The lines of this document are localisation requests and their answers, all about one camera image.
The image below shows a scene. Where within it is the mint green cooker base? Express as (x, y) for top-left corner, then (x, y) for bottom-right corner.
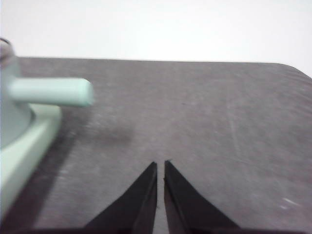
(0, 104), (62, 216)

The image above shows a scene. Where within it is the mint green pot with handle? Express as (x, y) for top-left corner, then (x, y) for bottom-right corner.
(0, 38), (95, 148)

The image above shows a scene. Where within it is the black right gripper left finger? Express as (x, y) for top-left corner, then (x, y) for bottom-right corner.
(85, 161), (158, 230)

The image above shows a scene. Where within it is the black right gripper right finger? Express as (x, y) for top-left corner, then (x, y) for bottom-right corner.
(163, 160), (238, 230)

